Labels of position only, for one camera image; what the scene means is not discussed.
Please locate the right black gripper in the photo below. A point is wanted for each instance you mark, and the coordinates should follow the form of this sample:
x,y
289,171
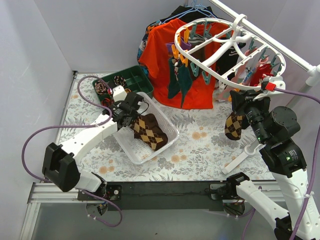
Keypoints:
x,y
240,104

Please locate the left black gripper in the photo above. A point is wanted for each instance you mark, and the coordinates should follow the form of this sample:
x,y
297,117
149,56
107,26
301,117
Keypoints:
x,y
127,120

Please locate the brown argyle sock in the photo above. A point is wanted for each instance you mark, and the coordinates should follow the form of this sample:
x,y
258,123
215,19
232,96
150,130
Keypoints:
x,y
233,127
146,128

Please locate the white sock clip hanger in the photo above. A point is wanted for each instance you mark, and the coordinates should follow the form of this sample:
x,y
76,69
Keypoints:
x,y
237,32

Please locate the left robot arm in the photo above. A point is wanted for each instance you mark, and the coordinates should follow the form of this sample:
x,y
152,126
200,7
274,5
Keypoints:
x,y
60,161

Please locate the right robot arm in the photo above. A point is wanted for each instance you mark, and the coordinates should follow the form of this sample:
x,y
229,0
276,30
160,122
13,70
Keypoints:
x,y
274,130

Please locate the green divided organizer tray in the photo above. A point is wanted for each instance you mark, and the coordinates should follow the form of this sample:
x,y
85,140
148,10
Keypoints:
x,y
133,79

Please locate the pink patterned sock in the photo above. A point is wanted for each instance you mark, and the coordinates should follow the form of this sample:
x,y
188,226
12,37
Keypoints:
x,y
238,78

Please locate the white plastic basket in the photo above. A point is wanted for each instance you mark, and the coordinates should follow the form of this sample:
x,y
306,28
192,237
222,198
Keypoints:
x,y
138,151

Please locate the red sock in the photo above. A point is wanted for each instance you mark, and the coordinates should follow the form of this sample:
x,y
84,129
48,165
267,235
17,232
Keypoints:
x,y
261,71

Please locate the black striped sock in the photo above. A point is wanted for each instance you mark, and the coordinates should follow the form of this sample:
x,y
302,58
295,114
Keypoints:
x,y
227,61

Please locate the floral table mat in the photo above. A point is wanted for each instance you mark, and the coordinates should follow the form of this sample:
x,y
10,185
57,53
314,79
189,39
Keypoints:
x,y
200,152

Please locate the teal green sock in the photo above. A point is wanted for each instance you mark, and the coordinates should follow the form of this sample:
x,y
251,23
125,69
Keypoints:
x,y
180,79

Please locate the white clothes rack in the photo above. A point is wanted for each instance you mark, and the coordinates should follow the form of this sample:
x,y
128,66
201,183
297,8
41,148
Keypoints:
x,y
283,24

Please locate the brown striped-cuff sock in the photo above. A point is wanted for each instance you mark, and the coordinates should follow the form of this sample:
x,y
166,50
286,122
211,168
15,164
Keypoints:
x,y
199,54

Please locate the orange t-shirt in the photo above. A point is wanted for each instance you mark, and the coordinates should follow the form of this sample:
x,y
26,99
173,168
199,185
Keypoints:
x,y
156,58

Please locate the purple yellow sock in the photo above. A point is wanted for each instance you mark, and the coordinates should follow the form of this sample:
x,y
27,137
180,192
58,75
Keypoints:
x,y
172,50

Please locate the dark patterned shirt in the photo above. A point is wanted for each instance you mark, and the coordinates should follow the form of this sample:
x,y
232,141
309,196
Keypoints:
x,y
143,44

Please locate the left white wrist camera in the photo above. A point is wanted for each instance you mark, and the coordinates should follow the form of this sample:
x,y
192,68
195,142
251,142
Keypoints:
x,y
119,93

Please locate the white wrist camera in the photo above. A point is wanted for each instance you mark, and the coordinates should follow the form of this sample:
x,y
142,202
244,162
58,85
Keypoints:
x,y
119,93
270,86

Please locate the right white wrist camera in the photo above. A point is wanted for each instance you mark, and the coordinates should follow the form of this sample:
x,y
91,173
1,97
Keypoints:
x,y
270,86

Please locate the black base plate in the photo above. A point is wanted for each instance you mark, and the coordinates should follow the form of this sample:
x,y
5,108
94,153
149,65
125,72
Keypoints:
x,y
168,195

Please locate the blue wire hanger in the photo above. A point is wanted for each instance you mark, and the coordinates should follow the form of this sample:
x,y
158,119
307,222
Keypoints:
x,y
188,14

